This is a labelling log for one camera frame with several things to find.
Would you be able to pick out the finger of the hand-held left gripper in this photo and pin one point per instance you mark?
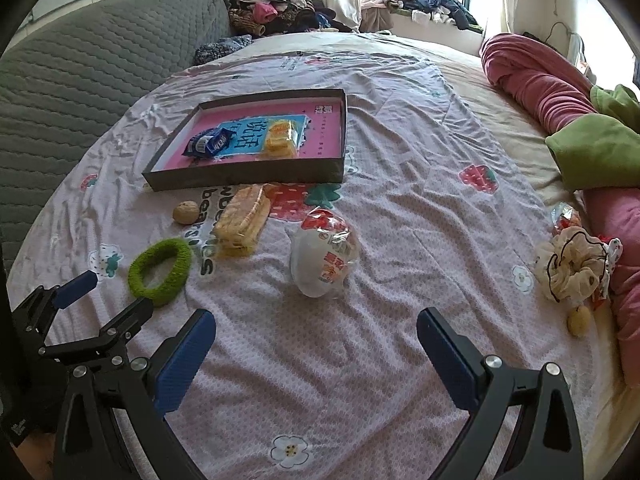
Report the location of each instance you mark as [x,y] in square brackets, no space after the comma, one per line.
[125,322]
[75,287]

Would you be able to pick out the dark floral cloth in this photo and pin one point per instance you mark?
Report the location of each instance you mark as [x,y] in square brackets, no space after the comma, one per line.
[220,49]

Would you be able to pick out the red and white wrapper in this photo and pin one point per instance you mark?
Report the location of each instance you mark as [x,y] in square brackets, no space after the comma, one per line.
[567,220]

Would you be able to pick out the green cloth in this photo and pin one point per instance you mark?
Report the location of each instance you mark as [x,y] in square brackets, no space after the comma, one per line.
[590,150]

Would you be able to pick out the brown cloth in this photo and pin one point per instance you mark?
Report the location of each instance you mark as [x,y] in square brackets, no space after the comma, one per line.
[374,20]

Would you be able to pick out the grey shallow cardboard box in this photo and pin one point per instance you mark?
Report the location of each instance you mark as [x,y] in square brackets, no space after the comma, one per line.
[240,177]

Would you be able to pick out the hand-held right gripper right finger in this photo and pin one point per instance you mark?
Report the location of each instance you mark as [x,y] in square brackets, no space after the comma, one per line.
[450,360]

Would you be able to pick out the yellow cracker packet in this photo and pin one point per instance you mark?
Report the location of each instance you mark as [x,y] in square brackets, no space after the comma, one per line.
[280,140]

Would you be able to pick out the white snack bag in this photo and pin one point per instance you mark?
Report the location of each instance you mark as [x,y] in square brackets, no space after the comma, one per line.
[320,260]

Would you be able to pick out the black screen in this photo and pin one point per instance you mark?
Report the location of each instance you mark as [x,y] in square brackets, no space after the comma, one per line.
[636,70]

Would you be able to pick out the grey quilted headboard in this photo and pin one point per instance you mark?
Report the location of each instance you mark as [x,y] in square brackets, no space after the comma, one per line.
[75,85]

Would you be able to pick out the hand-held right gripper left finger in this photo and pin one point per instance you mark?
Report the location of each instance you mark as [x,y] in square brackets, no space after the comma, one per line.
[182,360]

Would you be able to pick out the pile of mixed clothes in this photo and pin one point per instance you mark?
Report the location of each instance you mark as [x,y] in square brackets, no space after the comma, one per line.
[270,12]

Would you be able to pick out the cream hair scrunchie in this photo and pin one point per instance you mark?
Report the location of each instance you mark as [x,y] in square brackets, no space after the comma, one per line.
[555,260]

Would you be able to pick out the pink quilt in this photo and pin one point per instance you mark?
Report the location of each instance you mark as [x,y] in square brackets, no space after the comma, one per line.
[525,75]

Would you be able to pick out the blue cookie packet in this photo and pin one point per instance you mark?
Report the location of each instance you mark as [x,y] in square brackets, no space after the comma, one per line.
[207,142]

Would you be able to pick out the orange cracker packet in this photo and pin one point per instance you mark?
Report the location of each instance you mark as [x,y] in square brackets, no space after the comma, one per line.
[240,222]

